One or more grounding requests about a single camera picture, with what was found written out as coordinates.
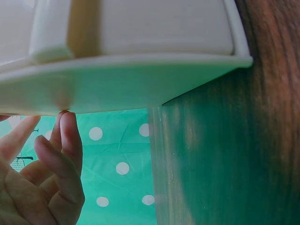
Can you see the person's left hand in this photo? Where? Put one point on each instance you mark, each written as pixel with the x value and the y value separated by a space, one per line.
pixel 25 199

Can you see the person's left fingers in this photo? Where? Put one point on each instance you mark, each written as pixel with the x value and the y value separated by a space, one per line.
pixel 69 150

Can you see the white plastic compartment tray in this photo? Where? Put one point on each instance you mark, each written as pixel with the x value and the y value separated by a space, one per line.
pixel 145 35

